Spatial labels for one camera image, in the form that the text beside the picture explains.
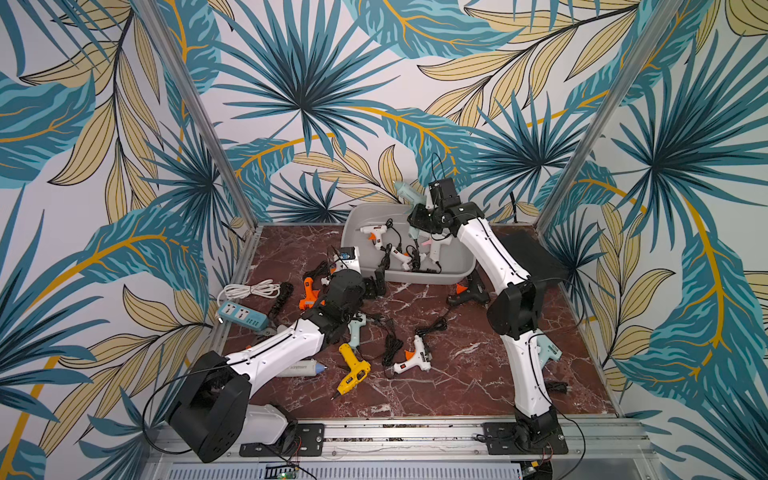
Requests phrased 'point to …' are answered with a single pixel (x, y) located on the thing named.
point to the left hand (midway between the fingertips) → (369, 271)
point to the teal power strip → (242, 316)
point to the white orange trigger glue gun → (374, 234)
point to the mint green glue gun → (358, 320)
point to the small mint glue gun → (546, 348)
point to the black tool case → (525, 246)
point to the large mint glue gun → (413, 196)
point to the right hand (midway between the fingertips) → (413, 217)
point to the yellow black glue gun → (357, 369)
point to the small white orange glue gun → (419, 358)
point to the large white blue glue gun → (302, 368)
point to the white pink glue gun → (435, 243)
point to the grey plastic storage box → (387, 238)
